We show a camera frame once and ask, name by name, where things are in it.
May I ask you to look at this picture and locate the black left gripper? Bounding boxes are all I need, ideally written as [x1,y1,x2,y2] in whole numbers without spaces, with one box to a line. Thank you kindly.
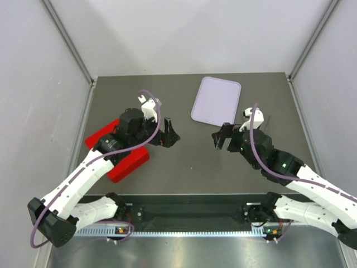
[130,113,180,148]

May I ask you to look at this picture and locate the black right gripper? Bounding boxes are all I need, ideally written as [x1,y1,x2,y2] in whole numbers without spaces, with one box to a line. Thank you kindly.
[212,123,260,170]

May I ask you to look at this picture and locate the metal tongs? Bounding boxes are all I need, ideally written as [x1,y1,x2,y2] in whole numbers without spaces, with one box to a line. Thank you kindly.
[263,115,271,132]

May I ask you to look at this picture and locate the red box lid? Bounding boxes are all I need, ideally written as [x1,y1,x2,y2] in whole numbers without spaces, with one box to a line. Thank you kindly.
[84,118,149,183]

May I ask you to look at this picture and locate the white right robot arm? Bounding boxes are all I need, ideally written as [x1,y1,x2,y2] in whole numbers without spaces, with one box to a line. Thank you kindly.
[211,123,356,249]

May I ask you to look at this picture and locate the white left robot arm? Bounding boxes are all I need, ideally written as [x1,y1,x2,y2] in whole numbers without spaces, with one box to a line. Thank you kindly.
[27,108,180,248]

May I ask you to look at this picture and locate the lavender plastic tray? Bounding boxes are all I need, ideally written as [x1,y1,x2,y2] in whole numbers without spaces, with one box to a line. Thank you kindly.
[191,76,242,126]

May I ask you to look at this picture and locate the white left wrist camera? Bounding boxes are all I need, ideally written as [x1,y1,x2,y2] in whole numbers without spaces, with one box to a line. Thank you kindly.
[138,95,158,123]

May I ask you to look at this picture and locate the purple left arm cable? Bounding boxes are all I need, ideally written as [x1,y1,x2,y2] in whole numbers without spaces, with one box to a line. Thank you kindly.
[30,89,163,249]

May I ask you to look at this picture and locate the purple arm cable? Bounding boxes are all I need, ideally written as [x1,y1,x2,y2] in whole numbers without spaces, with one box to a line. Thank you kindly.
[30,89,163,249]
[249,102,357,243]

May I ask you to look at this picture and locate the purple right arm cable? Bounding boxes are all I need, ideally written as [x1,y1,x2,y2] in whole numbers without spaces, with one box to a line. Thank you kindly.
[249,102,357,243]

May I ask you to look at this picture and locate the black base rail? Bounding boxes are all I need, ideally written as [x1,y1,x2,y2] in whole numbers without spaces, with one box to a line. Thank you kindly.
[80,194,296,232]

